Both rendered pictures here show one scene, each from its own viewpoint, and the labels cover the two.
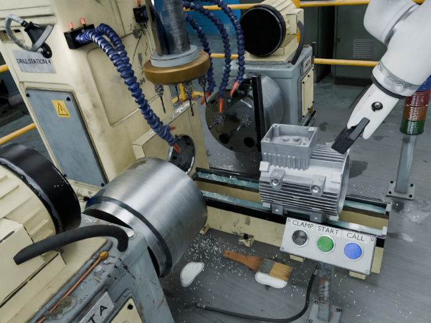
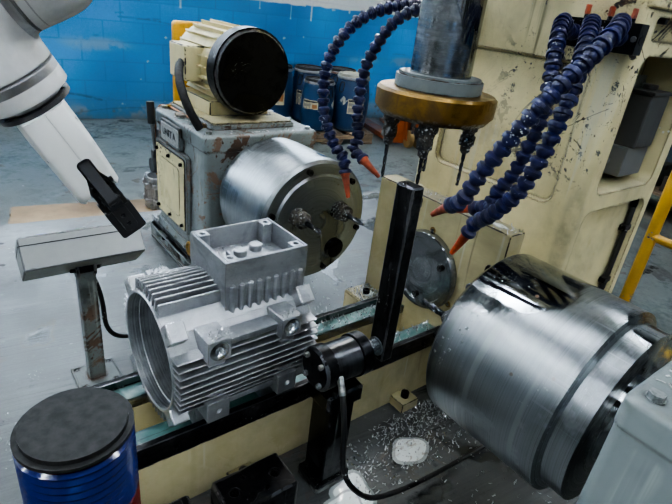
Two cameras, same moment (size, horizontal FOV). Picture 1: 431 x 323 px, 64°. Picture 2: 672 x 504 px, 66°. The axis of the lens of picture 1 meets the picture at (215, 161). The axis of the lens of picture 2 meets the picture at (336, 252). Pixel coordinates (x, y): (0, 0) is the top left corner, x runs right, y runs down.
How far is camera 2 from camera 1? 1.29 m
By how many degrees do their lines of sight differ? 89
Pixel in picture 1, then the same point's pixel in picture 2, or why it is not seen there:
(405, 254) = not seen: outside the picture
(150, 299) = (197, 198)
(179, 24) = (422, 20)
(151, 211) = (244, 159)
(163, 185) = (269, 163)
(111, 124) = (442, 157)
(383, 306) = not seen: hidden behind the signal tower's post
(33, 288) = (198, 103)
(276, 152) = (242, 238)
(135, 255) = (195, 142)
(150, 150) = (387, 195)
